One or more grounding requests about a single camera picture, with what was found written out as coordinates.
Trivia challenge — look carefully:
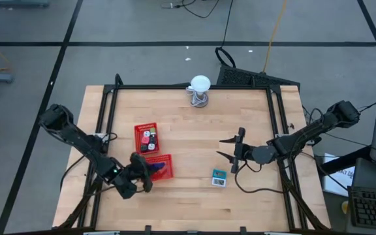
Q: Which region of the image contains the black looped floor cable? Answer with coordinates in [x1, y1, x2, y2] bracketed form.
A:
[215, 0, 237, 69]

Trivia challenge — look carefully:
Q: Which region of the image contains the white mushroom table lamp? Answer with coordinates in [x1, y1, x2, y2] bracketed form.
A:
[190, 74, 212, 108]

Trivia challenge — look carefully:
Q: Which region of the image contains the black perforated metal case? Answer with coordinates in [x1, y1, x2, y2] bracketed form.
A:
[216, 64, 302, 89]

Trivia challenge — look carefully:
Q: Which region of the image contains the white coiled lamp cable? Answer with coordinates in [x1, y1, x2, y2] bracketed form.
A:
[185, 85, 210, 108]

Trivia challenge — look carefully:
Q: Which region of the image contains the black hanging table cable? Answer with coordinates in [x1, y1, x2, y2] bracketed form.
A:
[59, 152, 89, 191]

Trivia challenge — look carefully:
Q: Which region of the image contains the narrow red plastic basket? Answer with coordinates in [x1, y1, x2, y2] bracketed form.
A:
[133, 122, 161, 156]

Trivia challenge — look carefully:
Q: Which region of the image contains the black aluminium table frame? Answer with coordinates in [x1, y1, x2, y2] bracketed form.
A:
[52, 73, 331, 231]

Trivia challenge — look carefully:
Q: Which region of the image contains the black desk bar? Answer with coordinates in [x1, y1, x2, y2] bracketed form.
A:
[318, 145, 371, 177]

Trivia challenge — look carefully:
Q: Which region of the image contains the yellow floor cable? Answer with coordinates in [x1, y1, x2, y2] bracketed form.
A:
[262, 0, 289, 74]

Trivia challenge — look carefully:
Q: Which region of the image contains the black keyboard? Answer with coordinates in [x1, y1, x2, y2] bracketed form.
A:
[346, 157, 376, 233]

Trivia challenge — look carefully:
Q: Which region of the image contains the black tangled floor cable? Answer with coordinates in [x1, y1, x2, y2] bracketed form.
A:
[160, 0, 221, 19]

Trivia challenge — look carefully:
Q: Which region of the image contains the dark blue digital clock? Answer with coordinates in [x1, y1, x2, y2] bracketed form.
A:
[148, 162, 166, 174]

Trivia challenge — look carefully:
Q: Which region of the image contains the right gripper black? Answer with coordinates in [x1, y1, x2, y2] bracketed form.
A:
[215, 127, 258, 174]

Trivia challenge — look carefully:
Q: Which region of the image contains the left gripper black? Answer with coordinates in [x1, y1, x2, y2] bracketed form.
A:
[127, 152, 166, 194]

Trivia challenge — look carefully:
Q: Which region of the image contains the wide red plastic basket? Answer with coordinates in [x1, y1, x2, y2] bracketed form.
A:
[144, 153, 175, 182]

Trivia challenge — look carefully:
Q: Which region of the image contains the white paper sheet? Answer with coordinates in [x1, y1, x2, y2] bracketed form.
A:
[322, 152, 356, 197]

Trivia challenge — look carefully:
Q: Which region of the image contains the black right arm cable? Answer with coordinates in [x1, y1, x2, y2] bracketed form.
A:
[234, 161, 286, 195]

